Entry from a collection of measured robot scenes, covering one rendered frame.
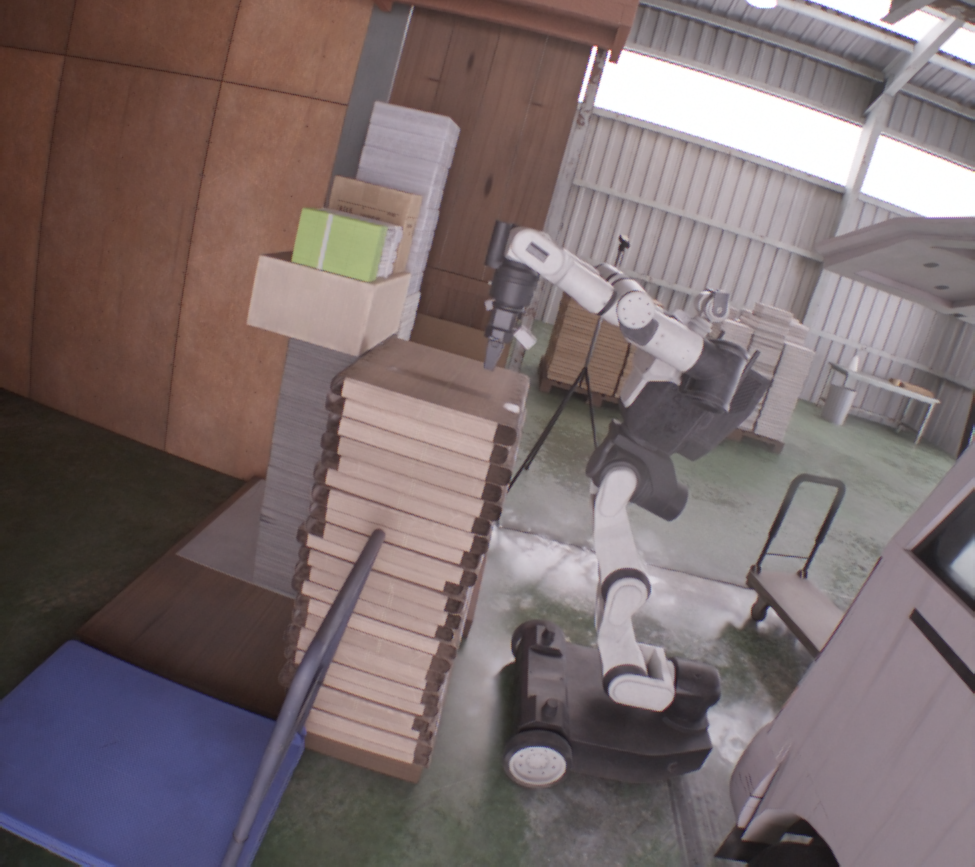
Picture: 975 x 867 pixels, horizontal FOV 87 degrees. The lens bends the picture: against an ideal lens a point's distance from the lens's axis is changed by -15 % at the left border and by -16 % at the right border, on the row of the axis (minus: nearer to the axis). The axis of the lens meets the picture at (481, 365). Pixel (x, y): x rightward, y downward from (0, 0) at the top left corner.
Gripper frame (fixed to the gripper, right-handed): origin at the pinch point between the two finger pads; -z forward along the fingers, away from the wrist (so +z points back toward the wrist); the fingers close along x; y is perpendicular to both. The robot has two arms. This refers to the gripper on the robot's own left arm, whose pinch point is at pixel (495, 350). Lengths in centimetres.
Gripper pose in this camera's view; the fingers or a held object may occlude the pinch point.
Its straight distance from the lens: 127.0
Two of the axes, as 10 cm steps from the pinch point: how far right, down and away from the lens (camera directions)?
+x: -1.3, 2.1, -9.7
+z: 2.6, -9.4, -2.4
